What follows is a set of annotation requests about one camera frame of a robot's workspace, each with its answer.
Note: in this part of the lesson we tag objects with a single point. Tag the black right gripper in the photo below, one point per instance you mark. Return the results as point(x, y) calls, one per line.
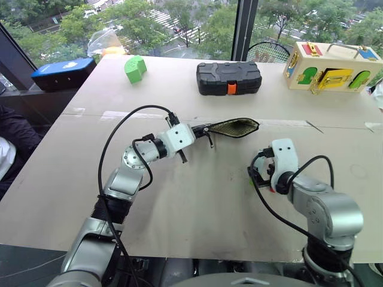
point(270, 172)

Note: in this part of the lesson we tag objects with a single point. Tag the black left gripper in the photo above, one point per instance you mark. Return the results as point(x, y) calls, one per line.
point(196, 132)

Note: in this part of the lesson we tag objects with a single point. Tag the black grid zip pouch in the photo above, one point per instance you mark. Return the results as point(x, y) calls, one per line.
point(236, 127)

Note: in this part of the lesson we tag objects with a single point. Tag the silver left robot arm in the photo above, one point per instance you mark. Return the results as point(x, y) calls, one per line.
point(127, 179)

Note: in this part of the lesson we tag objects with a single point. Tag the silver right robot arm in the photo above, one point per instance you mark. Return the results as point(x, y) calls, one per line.
point(332, 212)

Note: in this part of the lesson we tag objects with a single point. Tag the black tool case orange latch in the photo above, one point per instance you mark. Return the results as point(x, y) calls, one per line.
point(227, 76)

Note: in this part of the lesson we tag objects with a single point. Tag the green curved block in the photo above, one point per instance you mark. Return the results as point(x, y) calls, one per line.
point(134, 70)

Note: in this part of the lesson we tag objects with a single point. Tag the black racket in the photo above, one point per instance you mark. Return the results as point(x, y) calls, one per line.
point(269, 52)

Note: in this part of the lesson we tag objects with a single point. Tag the orange round object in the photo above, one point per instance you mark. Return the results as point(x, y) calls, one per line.
point(113, 51)

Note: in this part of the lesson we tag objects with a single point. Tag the wooden lock puzzle box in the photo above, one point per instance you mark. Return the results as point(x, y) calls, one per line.
point(329, 64)

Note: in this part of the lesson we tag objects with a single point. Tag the clear plastic bag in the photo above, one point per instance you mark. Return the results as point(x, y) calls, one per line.
point(101, 39)

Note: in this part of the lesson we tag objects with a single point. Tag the blue and black box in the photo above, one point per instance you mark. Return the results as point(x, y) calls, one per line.
point(64, 73)

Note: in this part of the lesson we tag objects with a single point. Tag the white rounded object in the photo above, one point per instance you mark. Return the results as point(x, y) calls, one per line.
point(377, 94)

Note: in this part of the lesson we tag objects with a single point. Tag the person in dark jacket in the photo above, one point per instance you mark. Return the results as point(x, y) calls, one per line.
point(18, 131)

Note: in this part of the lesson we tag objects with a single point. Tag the white cloth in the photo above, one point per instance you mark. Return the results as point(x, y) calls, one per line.
point(6, 157)

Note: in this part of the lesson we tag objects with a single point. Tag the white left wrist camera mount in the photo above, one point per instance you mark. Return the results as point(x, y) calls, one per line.
point(174, 144)

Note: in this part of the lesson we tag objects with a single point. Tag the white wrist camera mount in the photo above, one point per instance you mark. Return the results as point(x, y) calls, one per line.
point(174, 144)
point(284, 163)

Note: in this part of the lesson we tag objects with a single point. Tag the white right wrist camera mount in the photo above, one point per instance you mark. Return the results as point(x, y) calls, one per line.
point(284, 163)

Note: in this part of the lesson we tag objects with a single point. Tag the dark window frame post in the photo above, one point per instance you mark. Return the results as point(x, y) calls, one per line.
point(243, 30)

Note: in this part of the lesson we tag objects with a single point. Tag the slanted dark window frame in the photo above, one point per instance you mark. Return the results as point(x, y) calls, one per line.
point(16, 56)

